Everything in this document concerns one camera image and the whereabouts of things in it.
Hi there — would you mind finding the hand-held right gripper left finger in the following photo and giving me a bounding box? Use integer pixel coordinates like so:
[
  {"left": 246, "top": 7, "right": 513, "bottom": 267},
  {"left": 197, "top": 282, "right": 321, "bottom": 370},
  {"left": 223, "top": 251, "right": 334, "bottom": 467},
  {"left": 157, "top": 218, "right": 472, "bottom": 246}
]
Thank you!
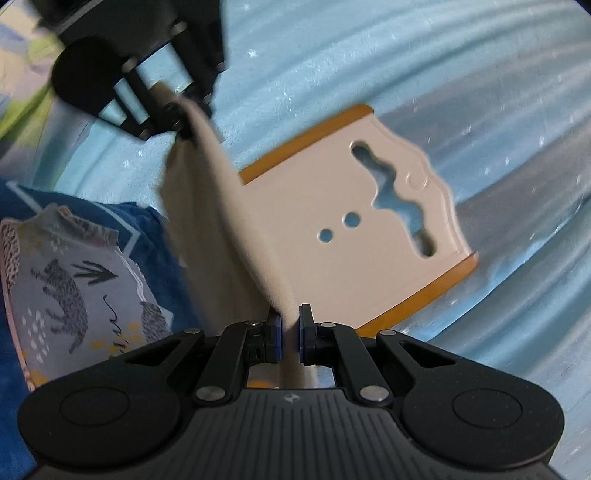
[{"left": 121, "top": 307, "right": 283, "bottom": 408}]

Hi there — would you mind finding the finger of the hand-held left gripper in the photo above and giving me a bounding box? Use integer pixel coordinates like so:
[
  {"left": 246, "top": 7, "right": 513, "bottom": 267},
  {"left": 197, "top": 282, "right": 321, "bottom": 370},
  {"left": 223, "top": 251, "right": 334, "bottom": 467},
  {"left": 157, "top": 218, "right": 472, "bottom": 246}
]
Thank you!
[
  {"left": 99, "top": 59, "right": 194, "bottom": 142},
  {"left": 170, "top": 20, "right": 226, "bottom": 117}
]

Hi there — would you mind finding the beige garment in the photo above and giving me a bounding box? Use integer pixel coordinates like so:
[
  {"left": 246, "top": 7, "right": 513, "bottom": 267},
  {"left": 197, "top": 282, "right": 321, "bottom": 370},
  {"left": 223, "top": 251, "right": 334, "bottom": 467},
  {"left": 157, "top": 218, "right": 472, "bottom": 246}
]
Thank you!
[{"left": 158, "top": 82, "right": 324, "bottom": 389}]

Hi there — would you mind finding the blue animal print blanket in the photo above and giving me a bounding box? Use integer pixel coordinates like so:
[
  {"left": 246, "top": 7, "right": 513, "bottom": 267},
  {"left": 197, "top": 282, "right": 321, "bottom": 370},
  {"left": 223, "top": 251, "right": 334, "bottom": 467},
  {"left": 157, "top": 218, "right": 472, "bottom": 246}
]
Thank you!
[{"left": 0, "top": 180, "right": 205, "bottom": 462}]

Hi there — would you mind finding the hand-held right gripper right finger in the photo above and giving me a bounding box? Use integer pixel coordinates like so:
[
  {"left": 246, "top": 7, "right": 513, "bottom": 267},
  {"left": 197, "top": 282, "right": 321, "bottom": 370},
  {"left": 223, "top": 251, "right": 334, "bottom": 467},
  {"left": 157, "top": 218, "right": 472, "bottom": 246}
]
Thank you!
[{"left": 298, "top": 304, "right": 459, "bottom": 408}]

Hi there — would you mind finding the checked blue green sheet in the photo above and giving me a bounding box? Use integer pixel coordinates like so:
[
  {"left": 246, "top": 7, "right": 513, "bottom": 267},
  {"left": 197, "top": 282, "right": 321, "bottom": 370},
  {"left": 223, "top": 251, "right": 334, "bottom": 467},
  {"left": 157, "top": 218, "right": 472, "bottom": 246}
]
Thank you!
[{"left": 0, "top": 18, "right": 65, "bottom": 140}]

